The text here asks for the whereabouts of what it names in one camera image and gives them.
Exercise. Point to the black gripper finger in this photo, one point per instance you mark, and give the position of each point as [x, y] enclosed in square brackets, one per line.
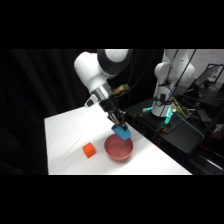
[113, 119]
[122, 121]

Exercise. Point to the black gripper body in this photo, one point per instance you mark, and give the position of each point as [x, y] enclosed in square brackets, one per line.
[110, 106]

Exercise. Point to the blue plastic cup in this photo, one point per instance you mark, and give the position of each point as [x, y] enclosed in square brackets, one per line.
[123, 134]

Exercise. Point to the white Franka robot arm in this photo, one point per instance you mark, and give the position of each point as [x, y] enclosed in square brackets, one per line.
[96, 71]

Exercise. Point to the pink bowl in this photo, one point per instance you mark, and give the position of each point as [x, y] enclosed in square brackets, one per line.
[118, 150]

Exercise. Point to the orange cube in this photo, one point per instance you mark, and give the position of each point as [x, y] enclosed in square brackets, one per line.
[89, 150]

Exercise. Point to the green status light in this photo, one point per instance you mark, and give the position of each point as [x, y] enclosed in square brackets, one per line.
[167, 116]

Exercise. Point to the black robot stand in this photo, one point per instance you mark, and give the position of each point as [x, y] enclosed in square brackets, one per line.
[181, 131]

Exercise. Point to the black curtain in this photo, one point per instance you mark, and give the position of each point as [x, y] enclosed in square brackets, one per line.
[36, 90]

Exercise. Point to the dark laptop screen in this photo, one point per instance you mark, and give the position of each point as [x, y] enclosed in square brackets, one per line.
[208, 76]

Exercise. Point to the yellowish wrist camera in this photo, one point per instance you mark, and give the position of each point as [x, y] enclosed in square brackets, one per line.
[120, 89]

